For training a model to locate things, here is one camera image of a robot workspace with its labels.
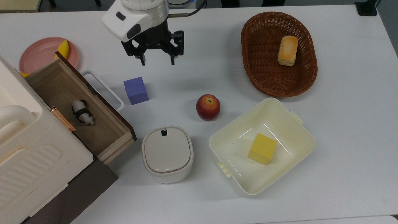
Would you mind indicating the red apple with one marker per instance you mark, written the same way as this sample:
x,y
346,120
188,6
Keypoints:
x,y
207,107

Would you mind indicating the yellow block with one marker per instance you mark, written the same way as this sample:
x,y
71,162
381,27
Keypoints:
x,y
261,148

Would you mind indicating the pink plate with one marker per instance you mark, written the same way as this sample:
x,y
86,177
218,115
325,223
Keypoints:
x,y
40,54

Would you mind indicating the black camera stand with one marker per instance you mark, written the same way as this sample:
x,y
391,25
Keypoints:
x,y
367,7

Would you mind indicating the brown wicker basket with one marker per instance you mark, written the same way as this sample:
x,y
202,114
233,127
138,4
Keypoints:
x,y
267,74

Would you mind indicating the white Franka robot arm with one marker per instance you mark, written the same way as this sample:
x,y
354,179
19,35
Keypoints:
x,y
136,15

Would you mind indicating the small panda toy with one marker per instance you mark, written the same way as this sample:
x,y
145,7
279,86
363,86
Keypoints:
x,y
82,113

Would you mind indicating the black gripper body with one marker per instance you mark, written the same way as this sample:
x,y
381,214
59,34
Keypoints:
x,y
155,39

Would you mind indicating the yellow toy banana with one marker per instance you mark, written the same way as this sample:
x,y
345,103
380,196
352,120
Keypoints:
x,y
63,49

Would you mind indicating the toy bread loaf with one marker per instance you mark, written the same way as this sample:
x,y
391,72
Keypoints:
x,y
287,51

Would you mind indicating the purple cube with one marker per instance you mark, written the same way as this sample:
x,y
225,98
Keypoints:
x,y
136,90

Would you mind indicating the small cream lidded trash can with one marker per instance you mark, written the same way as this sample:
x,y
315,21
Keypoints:
x,y
167,154

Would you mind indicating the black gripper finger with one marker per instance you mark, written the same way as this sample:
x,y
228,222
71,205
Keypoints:
x,y
142,60
173,60

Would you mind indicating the cream open plastic bin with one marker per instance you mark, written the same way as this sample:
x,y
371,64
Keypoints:
x,y
279,174

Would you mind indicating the dark wood drawer cabinet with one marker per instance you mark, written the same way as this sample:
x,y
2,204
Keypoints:
x,y
80,193

